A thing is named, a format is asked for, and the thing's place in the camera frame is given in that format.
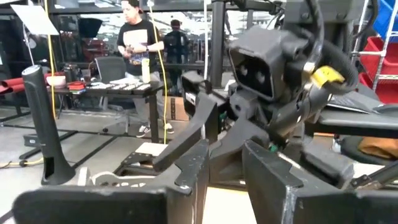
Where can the grey side table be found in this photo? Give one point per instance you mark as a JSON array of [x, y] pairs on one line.
[[348, 123]]

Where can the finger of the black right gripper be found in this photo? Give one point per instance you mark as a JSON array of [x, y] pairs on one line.
[[192, 133], [227, 161]]

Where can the red shelf bin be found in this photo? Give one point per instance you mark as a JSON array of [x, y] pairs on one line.
[[373, 59], [385, 90]]

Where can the right wrist camera housing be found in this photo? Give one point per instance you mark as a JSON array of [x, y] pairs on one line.
[[264, 62]]

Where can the person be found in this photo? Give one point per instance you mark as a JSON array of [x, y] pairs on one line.
[[175, 43], [138, 40]]

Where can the white bottle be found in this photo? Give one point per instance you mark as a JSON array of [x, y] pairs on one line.
[[145, 70]]

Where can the red flat box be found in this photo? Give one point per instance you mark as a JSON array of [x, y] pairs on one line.
[[76, 85]]

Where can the black office desk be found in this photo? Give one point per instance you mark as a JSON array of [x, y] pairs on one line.
[[124, 88]]

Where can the brown bag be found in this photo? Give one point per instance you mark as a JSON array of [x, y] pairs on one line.
[[377, 147]]

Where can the red roll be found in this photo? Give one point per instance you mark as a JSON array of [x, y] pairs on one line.
[[12, 83]]

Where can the grey laptop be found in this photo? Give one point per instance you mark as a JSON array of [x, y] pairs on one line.
[[351, 101]]

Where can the grey office chair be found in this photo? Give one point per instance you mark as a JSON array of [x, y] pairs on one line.
[[110, 68]]

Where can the blue shelf bin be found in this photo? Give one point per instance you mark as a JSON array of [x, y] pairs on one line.
[[385, 18]]

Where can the black tower post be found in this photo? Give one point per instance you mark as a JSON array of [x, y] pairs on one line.
[[43, 124]]

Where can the white pole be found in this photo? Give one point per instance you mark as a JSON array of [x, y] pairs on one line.
[[205, 37]]

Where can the cardboard box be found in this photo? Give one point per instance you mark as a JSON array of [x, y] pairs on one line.
[[178, 109]]

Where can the black pillar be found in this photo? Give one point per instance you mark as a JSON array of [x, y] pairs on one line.
[[217, 43]]

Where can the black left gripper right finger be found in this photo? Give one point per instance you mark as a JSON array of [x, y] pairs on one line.
[[280, 199]]

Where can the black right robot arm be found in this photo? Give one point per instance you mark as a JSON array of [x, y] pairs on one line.
[[292, 118]]

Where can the white bowl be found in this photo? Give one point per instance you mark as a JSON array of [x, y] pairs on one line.
[[56, 81]]

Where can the black metal table frame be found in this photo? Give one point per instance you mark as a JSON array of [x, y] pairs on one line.
[[130, 160]]

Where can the white sign board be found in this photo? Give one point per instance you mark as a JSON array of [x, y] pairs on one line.
[[35, 20]]

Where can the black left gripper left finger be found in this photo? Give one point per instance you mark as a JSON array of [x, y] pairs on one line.
[[109, 205]]

